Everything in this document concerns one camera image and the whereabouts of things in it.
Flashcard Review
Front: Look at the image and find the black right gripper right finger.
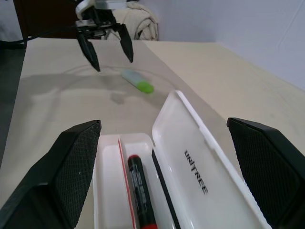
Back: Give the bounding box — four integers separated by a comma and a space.
226, 117, 305, 229

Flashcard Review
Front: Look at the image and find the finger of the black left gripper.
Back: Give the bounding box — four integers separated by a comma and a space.
112, 23, 134, 64
76, 31, 101, 73

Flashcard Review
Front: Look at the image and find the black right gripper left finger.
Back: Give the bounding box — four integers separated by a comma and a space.
0, 119, 102, 229

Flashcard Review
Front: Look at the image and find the white marker with green cap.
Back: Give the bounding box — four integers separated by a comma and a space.
122, 69, 154, 94

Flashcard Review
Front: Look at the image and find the red and black marker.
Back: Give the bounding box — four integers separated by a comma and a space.
127, 154, 159, 229

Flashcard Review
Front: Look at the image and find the white plastic pencil case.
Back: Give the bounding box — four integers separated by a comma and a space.
92, 89, 272, 229

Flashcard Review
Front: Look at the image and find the cream knitted blanket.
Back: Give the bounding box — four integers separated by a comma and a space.
113, 2, 160, 41

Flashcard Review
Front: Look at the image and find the dark brown cabinet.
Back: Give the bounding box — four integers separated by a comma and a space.
13, 0, 83, 40

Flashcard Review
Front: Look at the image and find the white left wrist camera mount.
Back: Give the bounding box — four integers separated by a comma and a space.
75, 0, 127, 20

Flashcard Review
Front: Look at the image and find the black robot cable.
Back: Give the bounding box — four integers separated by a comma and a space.
0, 25, 78, 50

